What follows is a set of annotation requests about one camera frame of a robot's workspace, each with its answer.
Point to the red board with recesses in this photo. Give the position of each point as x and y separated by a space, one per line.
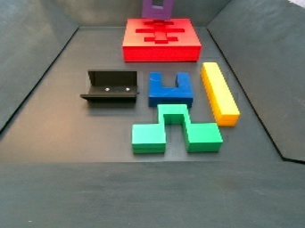
161 40

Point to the green stepped block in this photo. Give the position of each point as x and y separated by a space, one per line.
202 136

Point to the purple U-shaped block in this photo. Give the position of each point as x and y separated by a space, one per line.
157 9

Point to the yellow long bar block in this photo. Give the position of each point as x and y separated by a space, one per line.
225 110

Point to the blue U-shaped block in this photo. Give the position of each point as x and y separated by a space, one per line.
170 95

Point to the black angled bracket holder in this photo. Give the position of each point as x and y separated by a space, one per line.
111 86

